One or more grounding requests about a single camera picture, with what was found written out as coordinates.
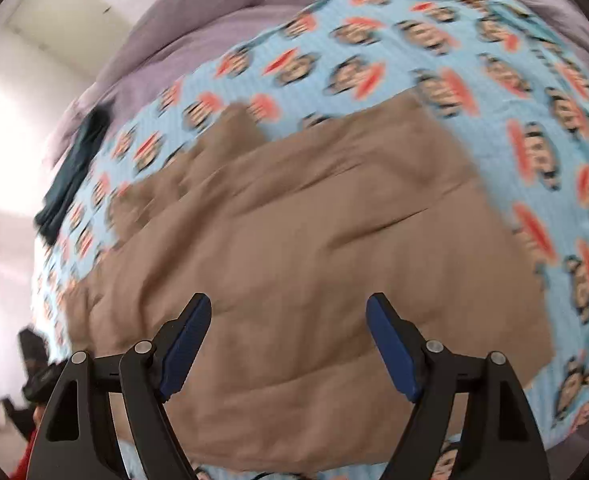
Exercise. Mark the cream bedroom door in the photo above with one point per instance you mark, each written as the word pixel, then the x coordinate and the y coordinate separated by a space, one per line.
pixel 83 34

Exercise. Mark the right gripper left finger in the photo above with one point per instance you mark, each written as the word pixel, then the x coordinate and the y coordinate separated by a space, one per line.
pixel 77 438

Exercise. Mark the purple duvet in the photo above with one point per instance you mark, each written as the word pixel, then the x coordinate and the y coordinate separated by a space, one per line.
pixel 174 37

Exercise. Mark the folded dark blue jeans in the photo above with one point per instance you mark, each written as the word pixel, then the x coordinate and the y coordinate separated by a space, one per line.
pixel 72 172

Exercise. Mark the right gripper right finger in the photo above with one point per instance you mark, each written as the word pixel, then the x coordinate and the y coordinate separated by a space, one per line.
pixel 499 439

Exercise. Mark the tan puffer jacket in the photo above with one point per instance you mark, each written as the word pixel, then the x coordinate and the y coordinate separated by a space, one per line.
pixel 289 238

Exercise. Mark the monkey print striped blanket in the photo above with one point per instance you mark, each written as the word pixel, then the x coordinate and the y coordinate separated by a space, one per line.
pixel 496 75

